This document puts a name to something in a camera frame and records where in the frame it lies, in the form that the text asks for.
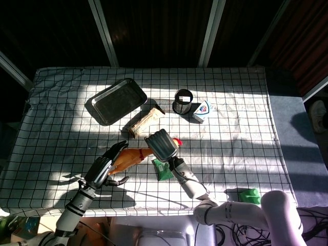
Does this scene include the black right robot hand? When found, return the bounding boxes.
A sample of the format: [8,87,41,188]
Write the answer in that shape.
[145,129,179,162]

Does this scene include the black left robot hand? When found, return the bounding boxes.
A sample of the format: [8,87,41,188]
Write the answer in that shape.
[83,140,130,189]

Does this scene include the orange rubber chicken toy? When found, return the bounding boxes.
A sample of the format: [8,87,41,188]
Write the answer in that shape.
[107,137,184,176]

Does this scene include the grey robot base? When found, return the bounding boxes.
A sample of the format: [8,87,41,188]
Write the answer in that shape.
[112,215,198,246]

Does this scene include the green snack pouch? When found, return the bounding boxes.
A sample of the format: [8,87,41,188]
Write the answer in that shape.
[151,158,175,181]

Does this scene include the beige snack packet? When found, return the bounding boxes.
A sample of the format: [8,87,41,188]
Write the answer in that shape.
[127,107,166,138]

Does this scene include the black mesh pen cup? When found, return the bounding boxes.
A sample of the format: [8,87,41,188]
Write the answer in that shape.
[172,89,194,114]

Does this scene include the white and blue tissue box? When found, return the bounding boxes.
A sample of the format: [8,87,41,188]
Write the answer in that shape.
[192,100,215,123]

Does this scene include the brown cardboard box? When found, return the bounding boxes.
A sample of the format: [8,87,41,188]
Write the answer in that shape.
[76,217,113,246]

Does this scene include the dark metal tray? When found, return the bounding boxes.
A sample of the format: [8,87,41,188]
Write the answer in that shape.
[84,78,149,126]

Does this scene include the white black-checked tablecloth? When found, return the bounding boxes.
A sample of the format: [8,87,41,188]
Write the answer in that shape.
[0,66,299,217]

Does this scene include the green bottle pack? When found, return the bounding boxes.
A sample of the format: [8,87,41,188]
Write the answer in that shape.
[239,188,262,205]

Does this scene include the blue-grey mat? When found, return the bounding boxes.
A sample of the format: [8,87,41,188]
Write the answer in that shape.
[266,94,328,208]

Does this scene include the white shoe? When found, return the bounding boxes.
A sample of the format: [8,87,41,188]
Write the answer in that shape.
[309,100,327,134]

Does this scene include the black floor cables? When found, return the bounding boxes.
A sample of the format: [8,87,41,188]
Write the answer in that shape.
[194,207,328,246]

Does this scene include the grey window frame bar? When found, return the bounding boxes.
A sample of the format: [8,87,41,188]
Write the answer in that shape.
[197,0,226,68]
[302,76,328,102]
[247,0,290,67]
[88,0,120,68]
[0,50,34,90]

